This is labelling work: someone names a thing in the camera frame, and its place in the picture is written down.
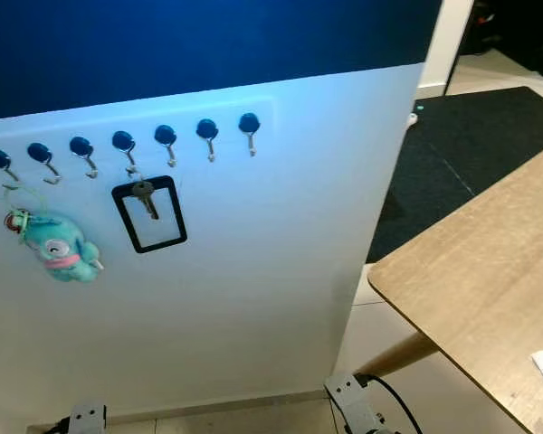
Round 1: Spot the black floor carpet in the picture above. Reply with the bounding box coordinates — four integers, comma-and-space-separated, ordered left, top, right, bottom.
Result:
367, 86, 543, 265

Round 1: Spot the tapered wooden table leg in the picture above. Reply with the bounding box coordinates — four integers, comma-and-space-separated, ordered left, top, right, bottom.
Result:
373, 330, 443, 379

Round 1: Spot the dark metal key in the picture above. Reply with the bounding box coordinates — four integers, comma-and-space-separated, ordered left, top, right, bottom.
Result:
131, 180, 161, 221

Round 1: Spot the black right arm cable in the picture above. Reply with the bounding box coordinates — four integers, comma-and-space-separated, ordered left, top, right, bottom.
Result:
355, 373, 424, 434

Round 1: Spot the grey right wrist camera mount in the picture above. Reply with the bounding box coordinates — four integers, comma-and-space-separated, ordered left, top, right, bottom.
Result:
324, 373, 386, 434

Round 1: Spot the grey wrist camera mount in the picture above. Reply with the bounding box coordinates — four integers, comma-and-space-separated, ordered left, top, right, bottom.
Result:
324, 373, 386, 434
66, 401, 108, 434

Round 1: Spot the teal plush toy keychain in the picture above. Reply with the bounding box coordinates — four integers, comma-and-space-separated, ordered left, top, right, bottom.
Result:
21, 211, 103, 284

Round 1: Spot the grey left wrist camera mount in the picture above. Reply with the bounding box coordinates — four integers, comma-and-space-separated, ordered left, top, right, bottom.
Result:
66, 401, 108, 434

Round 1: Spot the green cord loop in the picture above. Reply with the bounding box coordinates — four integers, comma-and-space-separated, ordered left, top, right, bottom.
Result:
2, 184, 51, 238

